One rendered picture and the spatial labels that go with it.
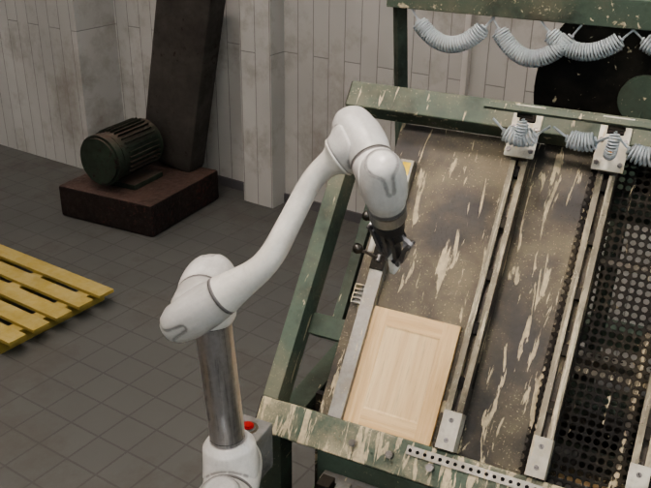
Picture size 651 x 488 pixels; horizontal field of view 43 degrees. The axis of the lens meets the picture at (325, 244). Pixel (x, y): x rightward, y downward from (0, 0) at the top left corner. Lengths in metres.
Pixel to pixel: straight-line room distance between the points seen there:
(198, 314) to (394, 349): 1.06
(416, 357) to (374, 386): 0.17
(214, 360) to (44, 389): 2.63
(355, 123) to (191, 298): 0.56
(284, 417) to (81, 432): 1.71
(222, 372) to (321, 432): 0.72
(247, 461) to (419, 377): 0.73
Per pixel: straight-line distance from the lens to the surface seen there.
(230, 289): 1.93
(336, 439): 2.85
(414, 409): 2.82
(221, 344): 2.19
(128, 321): 5.27
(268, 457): 2.86
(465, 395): 2.73
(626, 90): 3.21
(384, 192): 1.78
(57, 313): 5.24
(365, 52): 6.11
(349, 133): 1.89
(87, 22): 7.54
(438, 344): 2.82
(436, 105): 2.99
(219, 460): 2.37
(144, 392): 4.61
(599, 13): 3.15
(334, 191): 3.03
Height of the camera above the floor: 2.64
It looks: 25 degrees down
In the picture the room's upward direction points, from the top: 1 degrees clockwise
